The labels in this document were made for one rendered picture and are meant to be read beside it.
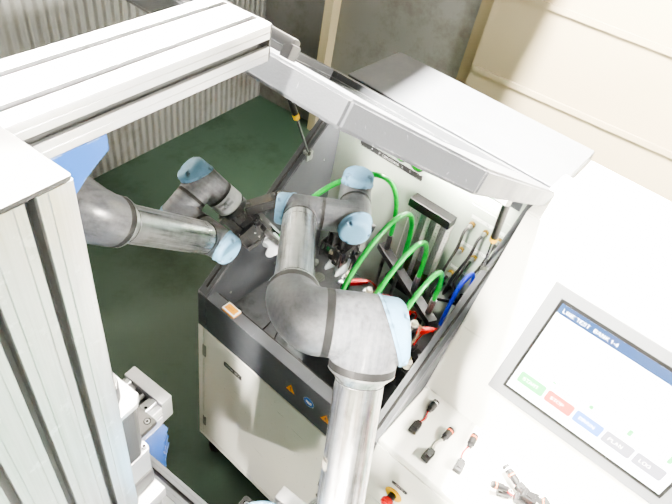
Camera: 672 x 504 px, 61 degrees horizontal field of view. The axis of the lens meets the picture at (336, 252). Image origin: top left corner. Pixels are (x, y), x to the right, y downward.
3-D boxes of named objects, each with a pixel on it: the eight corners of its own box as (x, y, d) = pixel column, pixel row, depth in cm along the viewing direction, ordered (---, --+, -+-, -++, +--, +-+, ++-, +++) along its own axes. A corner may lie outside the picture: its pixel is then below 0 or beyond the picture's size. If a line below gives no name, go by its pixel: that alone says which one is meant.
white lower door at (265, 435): (202, 431, 230) (201, 328, 183) (206, 428, 231) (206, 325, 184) (320, 549, 206) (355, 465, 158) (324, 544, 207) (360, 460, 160)
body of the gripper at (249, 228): (247, 238, 154) (216, 211, 147) (271, 218, 152) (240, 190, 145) (251, 253, 147) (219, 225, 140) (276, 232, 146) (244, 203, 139)
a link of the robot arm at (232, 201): (229, 178, 143) (233, 193, 136) (241, 190, 145) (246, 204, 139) (207, 197, 144) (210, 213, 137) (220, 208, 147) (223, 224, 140)
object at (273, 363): (206, 330, 182) (206, 297, 171) (216, 322, 185) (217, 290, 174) (353, 460, 159) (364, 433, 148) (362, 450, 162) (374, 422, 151)
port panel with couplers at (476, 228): (435, 283, 177) (467, 208, 156) (441, 277, 179) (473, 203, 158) (470, 307, 172) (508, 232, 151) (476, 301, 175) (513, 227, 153)
